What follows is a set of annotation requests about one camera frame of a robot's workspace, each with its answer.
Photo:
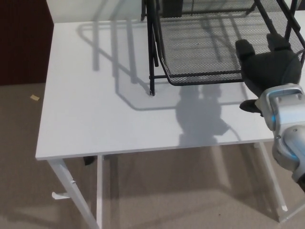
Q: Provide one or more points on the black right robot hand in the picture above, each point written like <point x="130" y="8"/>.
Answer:
<point x="269" y="69"/>

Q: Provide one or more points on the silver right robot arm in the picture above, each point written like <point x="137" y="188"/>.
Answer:
<point x="286" y="114"/>

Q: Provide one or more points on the black metal tray rack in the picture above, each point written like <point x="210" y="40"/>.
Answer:
<point x="150" y="59"/>

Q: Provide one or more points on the white desk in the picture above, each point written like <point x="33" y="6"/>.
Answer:
<point x="83" y="119"/>

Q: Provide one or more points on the white desk hook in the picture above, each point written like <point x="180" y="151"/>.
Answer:
<point x="58" y="196"/>

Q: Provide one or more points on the small black box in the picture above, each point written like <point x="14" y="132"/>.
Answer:
<point x="172" y="8"/>

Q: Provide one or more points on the yellow tape piece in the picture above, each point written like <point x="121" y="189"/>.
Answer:
<point x="34" y="97"/>

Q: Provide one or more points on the dark brown wooden panel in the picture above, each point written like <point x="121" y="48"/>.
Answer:
<point x="21" y="40"/>

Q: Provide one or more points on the white desk leg frame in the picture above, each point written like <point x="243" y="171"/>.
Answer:
<point x="274" y="186"/>
<point x="71" y="188"/>

